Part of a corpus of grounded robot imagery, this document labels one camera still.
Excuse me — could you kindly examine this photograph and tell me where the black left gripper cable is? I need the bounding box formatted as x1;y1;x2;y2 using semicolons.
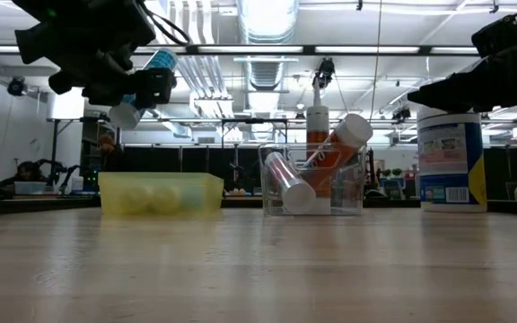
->
137;0;193;47

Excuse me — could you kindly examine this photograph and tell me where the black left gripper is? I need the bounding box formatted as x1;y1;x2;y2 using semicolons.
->
11;0;178;109

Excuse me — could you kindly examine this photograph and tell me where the yellow plastic bin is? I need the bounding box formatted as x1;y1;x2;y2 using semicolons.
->
98;171;225;215

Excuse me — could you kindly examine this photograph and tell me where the clear plastic bin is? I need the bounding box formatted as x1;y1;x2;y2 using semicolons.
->
260;142;370;217

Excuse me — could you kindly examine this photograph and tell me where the overhead light bar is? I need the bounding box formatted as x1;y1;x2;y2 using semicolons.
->
0;43;482;57

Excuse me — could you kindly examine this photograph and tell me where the black ceiling spotlight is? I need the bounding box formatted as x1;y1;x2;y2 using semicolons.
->
391;106;413;122
6;76;29;98

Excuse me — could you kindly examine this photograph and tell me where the silver ventilation duct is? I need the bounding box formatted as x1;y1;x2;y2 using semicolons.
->
236;0;301;92

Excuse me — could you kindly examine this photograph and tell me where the white blue wipes canister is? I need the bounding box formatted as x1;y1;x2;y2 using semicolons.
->
416;106;489;214

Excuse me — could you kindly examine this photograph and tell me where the black background frame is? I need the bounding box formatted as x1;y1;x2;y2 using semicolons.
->
50;116;289;171

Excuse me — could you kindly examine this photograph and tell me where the hanging black camera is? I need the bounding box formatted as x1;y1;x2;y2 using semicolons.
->
311;57;337;90

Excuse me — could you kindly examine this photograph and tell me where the thin hanging cable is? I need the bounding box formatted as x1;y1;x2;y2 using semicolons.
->
368;0;383;141

